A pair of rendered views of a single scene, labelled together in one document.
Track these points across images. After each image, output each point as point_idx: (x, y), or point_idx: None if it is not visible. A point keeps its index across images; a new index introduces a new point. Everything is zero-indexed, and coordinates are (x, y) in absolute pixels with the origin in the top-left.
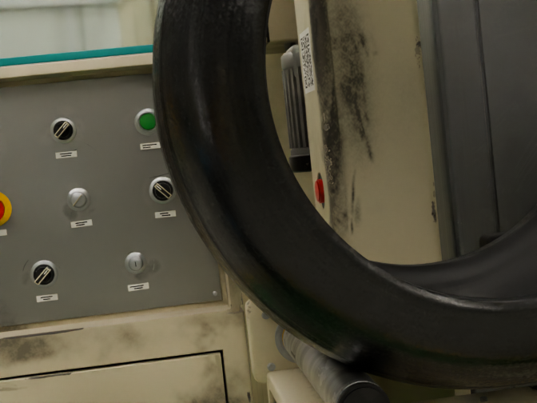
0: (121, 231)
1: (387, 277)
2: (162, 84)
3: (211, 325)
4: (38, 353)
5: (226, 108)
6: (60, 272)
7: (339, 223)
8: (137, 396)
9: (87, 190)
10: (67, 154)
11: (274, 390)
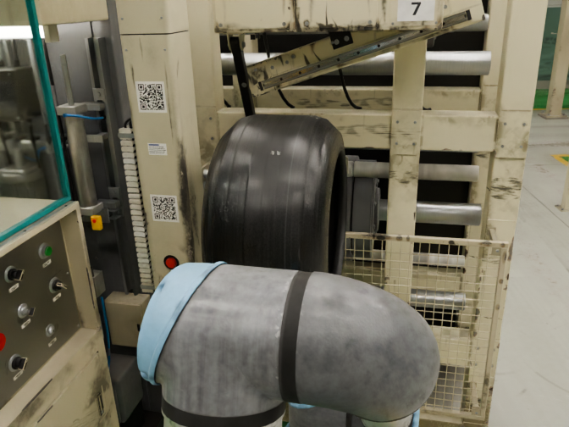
0: (41, 317)
1: None
2: (301, 266)
3: (93, 341)
4: (37, 406)
5: (323, 268)
6: (21, 357)
7: None
8: (76, 396)
9: (25, 303)
10: (14, 287)
11: None
